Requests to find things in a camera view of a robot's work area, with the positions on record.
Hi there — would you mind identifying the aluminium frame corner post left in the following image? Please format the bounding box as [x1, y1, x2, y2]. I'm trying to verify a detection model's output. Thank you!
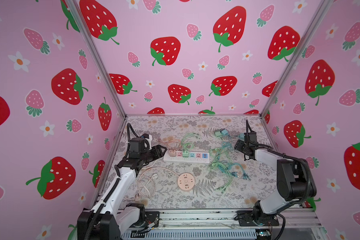
[66, 0, 127, 120]

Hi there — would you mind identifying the blue charger plug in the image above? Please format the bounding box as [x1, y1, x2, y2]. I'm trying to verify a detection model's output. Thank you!
[221, 129, 229, 136]

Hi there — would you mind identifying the pink charging cable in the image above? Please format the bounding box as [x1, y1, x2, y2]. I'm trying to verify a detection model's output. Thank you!
[158, 134, 184, 151]

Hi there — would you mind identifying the pink USB charger plug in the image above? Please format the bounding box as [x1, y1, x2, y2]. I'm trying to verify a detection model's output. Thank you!
[169, 150, 177, 157]

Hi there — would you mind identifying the round pink power socket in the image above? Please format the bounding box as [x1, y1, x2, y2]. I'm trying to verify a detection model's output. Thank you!
[177, 173, 195, 192]

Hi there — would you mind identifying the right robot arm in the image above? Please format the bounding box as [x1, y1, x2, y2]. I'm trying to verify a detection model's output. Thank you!
[234, 121, 317, 226]

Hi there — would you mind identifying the teal charger plug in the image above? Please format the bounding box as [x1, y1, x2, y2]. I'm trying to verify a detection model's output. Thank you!
[238, 133, 246, 141]

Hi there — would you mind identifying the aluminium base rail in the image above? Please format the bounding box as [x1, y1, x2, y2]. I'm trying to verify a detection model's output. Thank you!
[77, 208, 325, 240]

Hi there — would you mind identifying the aluminium frame corner post right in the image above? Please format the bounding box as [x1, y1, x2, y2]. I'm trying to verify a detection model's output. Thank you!
[260, 0, 333, 120]

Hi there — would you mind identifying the white power strip cord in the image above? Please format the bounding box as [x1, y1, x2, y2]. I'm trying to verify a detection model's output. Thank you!
[136, 165, 181, 200]

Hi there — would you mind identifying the pink round socket cord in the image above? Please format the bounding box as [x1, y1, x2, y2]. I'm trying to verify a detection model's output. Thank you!
[133, 173, 157, 202]

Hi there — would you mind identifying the green cable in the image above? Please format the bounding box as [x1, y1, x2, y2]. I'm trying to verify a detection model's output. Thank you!
[207, 142, 252, 193]
[178, 131, 202, 151]

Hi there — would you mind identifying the white multicolour power strip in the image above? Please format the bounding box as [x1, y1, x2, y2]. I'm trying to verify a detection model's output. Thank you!
[163, 150, 211, 164]

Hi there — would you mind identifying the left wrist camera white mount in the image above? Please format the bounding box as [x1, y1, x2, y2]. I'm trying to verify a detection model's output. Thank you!
[141, 134, 153, 147]

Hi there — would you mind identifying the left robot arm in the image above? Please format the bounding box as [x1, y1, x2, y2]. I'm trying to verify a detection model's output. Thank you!
[77, 124, 167, 240]

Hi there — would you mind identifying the aluminium frame corner post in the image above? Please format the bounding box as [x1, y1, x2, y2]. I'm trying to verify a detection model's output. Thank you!
[260, 0, 333, 120]
[66, 0, 127, 120]

